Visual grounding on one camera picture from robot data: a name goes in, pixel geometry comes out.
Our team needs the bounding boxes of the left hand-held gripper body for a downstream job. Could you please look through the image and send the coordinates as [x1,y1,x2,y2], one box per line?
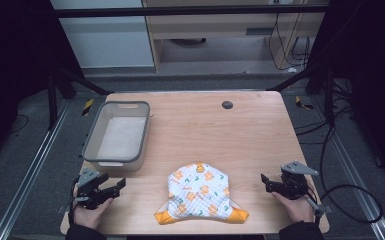
[75,167,115,211]

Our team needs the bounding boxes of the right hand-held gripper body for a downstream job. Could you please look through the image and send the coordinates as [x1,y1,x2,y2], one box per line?
[270,161,320,201]

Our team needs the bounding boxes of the grey plastic bin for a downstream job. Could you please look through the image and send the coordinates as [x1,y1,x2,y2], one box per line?
[81,100,152,173]

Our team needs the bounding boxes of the white orange printed baby garment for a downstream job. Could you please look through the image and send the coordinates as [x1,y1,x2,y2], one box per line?
[153,161,250,226]

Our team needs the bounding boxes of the person's left hand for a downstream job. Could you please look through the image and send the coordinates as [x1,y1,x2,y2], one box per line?
[72,196,114,231]

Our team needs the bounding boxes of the person's right hand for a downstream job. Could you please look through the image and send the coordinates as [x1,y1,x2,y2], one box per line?
[272,191,316,224]

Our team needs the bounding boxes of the yellow black floor tape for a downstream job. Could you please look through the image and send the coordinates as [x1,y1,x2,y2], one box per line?
[81,98,95,117]
[294,95,315,111]

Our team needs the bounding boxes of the black metal stand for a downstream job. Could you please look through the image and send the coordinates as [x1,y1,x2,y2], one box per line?
[267,56,336,126]
[45,64,114,132]

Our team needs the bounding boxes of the dark curtain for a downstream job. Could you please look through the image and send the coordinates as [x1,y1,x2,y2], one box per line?
[0,0,85,169]
[307,0,385,184]

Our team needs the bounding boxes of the white cabinet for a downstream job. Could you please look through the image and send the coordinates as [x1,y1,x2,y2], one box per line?
[49,0,157,70]

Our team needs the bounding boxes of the light wooden desk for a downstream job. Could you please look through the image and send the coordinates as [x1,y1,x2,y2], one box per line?
[142,0,329,73]

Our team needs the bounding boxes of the right hand-held gripper cable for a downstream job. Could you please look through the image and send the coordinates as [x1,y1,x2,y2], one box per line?
[307,186,333,228]

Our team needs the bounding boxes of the metal floor rail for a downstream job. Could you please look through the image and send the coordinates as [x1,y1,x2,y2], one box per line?
[0,99,72,240]
[313,96,385,240]

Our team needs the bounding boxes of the black looped floor cable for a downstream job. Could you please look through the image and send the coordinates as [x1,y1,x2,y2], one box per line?
[319,125,384,225]

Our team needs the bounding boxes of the black hanging cables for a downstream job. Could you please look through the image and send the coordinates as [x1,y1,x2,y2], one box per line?
[267,12,312,72]

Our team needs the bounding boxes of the black horizontal frame bar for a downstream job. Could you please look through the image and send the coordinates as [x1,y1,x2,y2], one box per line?
[53,4,330,19]

